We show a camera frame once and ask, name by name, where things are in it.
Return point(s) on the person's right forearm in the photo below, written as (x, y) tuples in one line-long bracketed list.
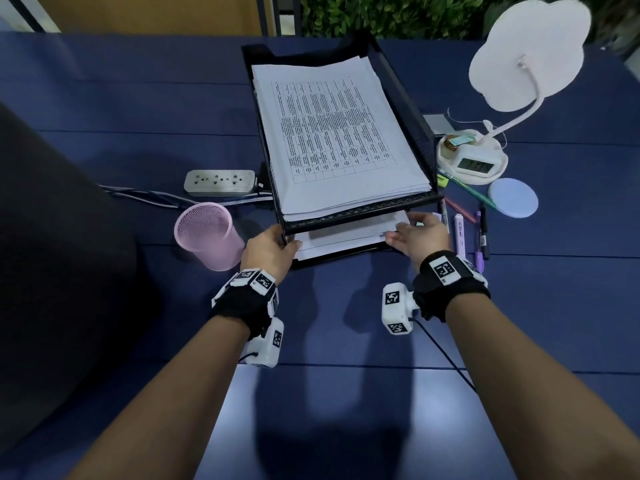
[(540, 394)]

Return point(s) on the white board panel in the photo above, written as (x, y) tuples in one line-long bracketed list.
[(15, 14)]

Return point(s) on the person's right hand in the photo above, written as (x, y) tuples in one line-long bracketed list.
[(425, 239)]

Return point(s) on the black right wristband with markers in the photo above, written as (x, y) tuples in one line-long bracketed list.
[(432, 297)]

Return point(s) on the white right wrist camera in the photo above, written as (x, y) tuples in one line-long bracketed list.
[(395, 309)]

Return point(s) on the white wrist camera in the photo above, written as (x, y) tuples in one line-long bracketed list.
[(265, 349), (395, 309)]

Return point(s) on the large black chair back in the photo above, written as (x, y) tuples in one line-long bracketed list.
[(60, 269)]

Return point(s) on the pink mesh cup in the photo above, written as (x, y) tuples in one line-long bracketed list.
[(210, 244)]

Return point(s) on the printed paper sheet bundle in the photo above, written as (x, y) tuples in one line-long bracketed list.
[(350, 234), (325, 134), (360, 207)]

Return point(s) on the white flower-shaped desk lamp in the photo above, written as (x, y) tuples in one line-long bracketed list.
[(530, 54)]

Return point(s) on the bunch of coloured markers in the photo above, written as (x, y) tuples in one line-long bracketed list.
[(459, 234)]

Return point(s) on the mint green eraser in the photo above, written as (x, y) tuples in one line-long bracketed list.
[(460, 140)]

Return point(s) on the black mesh tiered tray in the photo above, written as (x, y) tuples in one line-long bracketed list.
[(407, 109)]

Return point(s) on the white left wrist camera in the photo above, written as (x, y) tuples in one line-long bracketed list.
[(265, 349)]

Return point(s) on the white power strip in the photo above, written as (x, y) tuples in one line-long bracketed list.
[(220, 183)]

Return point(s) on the yellow highlighter pen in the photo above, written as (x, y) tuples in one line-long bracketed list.
[(442, 180)]

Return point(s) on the small grey square card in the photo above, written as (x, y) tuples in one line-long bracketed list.
[(435, 124)]

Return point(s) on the dark metal door frame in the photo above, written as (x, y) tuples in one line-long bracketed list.
[(265, 14)]

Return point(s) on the person's left hand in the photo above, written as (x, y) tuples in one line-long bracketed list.
[(270, 254)]

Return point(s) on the small digital clock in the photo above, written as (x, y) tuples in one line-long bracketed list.
[(475, 166)]

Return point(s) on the black left wristband with markers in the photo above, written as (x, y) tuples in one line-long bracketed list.
[(240, 304)]

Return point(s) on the pale blue round pad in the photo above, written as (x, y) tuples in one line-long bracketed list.
[(512, 197)]

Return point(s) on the green plant wall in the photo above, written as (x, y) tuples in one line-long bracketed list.
[(400, 14)]

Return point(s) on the person's left forearm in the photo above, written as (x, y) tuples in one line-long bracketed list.
[(165, 409)]

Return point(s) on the black wristband with markers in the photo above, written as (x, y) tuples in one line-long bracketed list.
[(240, 304), (432, 297)]

